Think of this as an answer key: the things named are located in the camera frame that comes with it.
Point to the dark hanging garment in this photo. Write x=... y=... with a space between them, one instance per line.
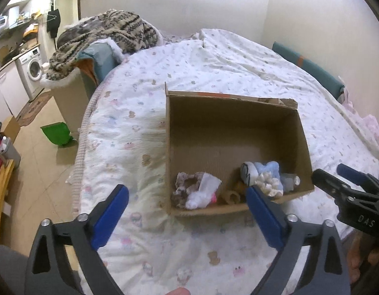
x=53 y=22

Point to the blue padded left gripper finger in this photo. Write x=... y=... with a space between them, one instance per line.
x=366 y=181

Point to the green plastic dustpan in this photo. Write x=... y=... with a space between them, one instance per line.
x=57 y=133

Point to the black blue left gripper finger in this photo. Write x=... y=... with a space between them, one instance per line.
x=48 y=268
x=325 y=270

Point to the brown cardboard box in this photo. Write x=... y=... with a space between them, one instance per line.
x=215 y=133

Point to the pink pillow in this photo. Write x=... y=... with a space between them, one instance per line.
x=368 y=121

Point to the small cardboard box on floor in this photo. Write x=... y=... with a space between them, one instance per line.
x=10 y=128

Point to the white washing machine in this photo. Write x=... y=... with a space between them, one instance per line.
x=29 y=67

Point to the cream shell-like soft toy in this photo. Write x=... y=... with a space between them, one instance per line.
x=269 y=185

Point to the grey plastic bin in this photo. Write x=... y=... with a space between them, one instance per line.
x=8 y=151

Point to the floral frilly soft cloth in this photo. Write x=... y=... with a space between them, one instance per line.
x=185 y=184

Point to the white kitchen cabinet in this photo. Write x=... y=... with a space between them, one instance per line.
x=13 y=96

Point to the teal bed headboard cushion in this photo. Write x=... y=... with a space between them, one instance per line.
x=328 y=81

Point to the beige black knitted blanket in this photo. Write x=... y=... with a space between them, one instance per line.
x=126 y=30

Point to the brown patterned floor mat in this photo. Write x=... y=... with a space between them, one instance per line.
x=32 y=109

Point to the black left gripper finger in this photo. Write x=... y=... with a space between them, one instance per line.
x=328 y=183

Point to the white blue plush toy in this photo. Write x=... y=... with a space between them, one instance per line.
x=250 y=170

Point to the white patterned bed duvet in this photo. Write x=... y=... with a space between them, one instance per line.
x=124 y=142

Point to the teal orange armchair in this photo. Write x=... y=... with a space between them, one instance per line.
x=98 y=59

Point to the white pink soft toy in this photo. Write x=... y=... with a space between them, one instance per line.
x=206 y=192

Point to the brown small plush toy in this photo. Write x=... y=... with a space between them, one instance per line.
x=234 y=195

